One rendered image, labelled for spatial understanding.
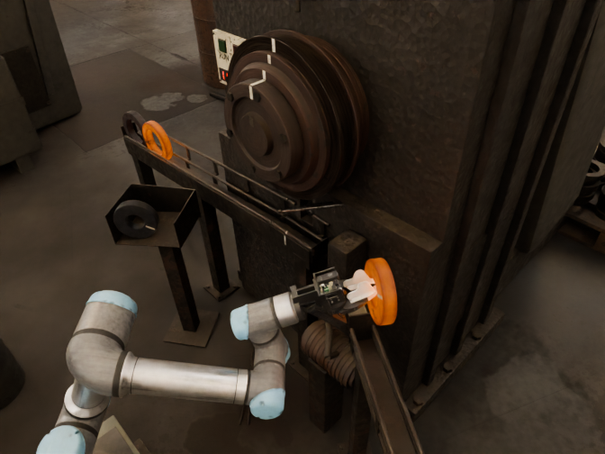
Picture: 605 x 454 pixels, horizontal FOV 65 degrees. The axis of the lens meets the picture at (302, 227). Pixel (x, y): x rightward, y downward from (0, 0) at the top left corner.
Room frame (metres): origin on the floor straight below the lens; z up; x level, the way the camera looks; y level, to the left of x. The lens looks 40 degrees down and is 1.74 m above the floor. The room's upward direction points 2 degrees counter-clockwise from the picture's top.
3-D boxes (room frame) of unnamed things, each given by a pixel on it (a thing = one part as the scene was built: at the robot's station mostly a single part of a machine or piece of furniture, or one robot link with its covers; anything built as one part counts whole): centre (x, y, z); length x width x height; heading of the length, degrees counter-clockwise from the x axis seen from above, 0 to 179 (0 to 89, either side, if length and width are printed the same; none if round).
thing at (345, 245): (1.05, -0.14, 0.68); 0.11 x 0.08 x 0.24; 133
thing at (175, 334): (1.38, 0.55, 0.36); 0.26 x 0.20 x 0.72; 78
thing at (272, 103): (1.15, 0.10, 1.11); 0.28 x 0.06 x 0.28; 43
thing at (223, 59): (1.54, 0.18, 1.15); 0.26 x 0.02 x 0.18; 43
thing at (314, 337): (0.88, -0.09, 0.27); 0.22 x 0.13 x 0.53; 43
